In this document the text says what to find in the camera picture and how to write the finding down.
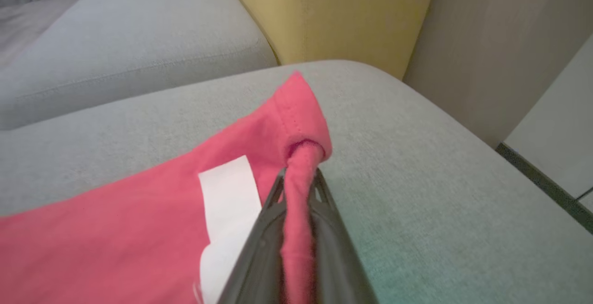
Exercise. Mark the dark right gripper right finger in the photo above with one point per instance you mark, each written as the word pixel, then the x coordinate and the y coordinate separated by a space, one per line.
pixel 338 257

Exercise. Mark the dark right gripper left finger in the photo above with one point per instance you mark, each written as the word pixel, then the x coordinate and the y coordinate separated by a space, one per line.
pixel 259 257

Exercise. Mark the red T-shirt with white stripe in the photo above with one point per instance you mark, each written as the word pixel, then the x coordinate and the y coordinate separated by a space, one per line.
pixel 116 230

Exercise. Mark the large grey sofa cushion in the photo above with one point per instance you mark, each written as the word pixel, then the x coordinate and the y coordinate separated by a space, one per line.
pixel 440 202

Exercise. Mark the yellow upholstered cushion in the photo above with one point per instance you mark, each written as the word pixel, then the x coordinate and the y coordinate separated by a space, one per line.
pixel 347 16

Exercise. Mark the small grey sofa cushion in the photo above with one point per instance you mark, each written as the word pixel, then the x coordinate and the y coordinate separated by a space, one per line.
pixel 139 40

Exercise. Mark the white cabinet with dark base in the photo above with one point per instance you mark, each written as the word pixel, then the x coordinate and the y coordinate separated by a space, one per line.
pixel 565 132

